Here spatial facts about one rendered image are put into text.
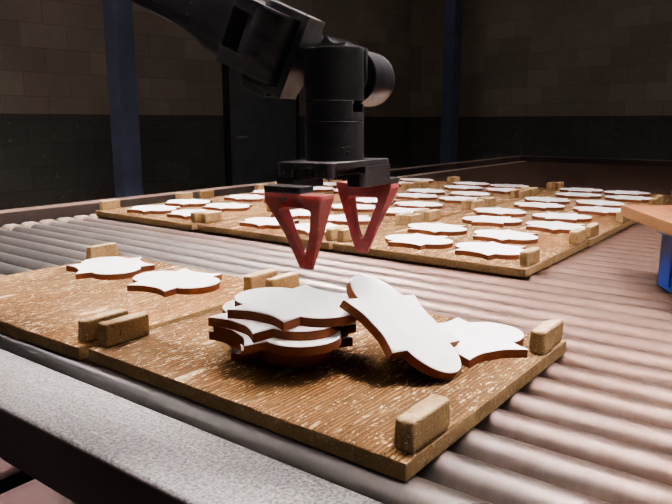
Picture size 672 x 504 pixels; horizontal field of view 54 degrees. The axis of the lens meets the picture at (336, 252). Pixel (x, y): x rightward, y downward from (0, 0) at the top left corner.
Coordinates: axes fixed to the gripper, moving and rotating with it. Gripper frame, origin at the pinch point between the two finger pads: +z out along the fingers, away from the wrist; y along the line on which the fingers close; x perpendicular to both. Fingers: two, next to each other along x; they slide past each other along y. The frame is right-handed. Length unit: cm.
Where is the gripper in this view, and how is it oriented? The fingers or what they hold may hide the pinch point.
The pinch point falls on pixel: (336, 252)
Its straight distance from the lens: 65.6
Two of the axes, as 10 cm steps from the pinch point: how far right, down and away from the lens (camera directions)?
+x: -8.2, -1.0, 5.6
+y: 5.7, -1.6, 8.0
